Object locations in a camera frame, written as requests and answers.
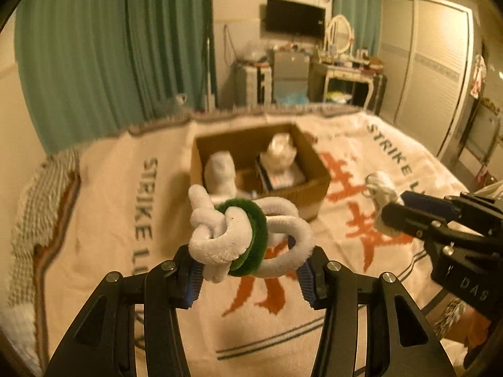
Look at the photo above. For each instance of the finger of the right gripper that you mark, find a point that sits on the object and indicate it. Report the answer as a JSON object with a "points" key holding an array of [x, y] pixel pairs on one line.
{"points": [[462, 208], [429, 227]]}

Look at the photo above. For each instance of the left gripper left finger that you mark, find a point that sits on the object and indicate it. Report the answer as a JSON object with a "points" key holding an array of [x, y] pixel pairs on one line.
{"points": [[101, 338]]}

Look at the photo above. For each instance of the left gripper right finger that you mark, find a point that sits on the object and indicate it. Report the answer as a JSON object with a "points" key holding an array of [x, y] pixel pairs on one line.
{"points": [[399, 342]]}

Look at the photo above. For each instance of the white sock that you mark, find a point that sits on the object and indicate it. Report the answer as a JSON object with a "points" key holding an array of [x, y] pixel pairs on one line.
{"points": [[382, 191]]}

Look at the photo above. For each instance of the white and green plush toy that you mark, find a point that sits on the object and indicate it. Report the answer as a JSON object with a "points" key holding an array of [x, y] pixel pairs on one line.
{"points": [[264, 238]]}

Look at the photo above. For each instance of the white lace cloth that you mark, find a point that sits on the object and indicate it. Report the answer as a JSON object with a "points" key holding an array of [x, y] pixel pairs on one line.
{"points": [[280, 153]]}

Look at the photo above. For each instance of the person's right hand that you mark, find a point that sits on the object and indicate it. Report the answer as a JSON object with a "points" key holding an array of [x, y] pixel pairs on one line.
{"points": [[472, 329]]}

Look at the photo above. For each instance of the open cardboard box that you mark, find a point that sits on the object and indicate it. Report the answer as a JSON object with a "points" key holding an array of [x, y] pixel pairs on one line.
{"points": [[245, 146]]}

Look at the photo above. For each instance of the checkered bed sheet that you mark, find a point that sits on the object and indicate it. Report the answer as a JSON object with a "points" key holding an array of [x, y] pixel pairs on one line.
{"points": [[44, 207]]}

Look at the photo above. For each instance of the white louvered wardrobe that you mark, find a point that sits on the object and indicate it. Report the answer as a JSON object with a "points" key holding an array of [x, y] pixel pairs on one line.
{"points": [[427, 47]]}

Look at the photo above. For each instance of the white dressing table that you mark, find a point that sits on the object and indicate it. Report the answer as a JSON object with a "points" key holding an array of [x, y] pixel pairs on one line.
{"points": [[361, 87]]}

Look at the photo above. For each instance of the silver mini fridge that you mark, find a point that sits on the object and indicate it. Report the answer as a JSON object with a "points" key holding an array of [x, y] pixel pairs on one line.
{"points": [[290, 76]]}

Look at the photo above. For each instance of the white suitcase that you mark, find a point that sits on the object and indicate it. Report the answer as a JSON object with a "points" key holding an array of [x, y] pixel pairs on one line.
{"points": [[253, 86]]}

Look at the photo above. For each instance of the oval vanity mirror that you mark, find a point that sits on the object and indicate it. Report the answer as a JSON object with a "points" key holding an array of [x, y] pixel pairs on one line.
{"points": [[338, 35]]}

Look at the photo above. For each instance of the green curtain by wardrobe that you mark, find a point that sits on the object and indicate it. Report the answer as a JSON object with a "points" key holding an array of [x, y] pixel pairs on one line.
{"points": [[364, 18]]}

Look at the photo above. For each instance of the black wall television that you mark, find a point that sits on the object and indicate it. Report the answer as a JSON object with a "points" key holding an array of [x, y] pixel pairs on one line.
{"points": [[296, 19]]}

